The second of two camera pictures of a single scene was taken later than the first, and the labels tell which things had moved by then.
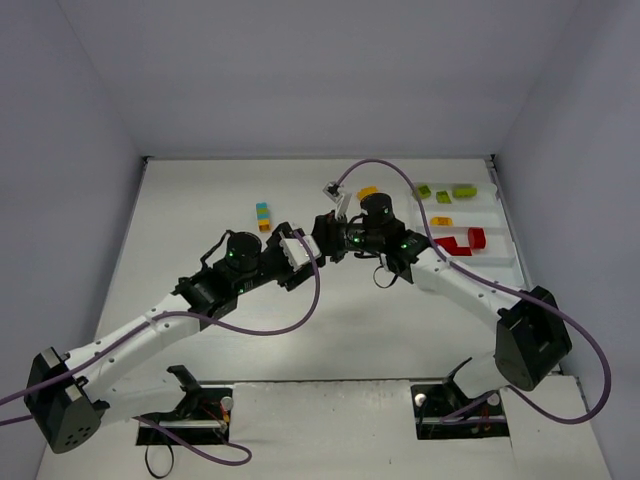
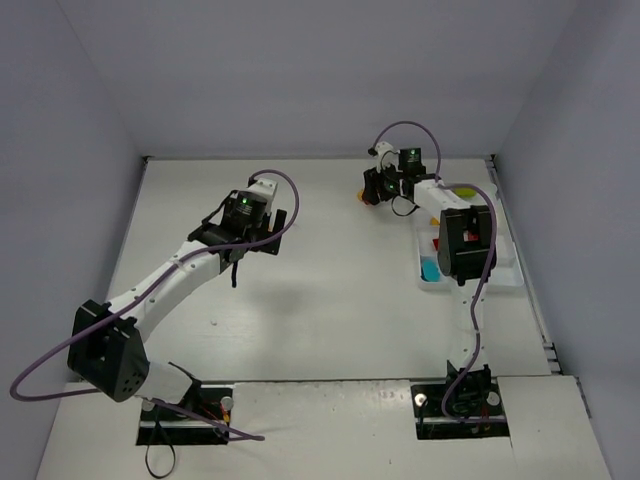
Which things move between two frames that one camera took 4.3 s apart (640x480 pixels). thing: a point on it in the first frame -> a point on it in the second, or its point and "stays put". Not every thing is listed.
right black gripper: (323, 235) -> (371, 187)
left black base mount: (203, 416) stays put
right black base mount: (434, 402) stays put
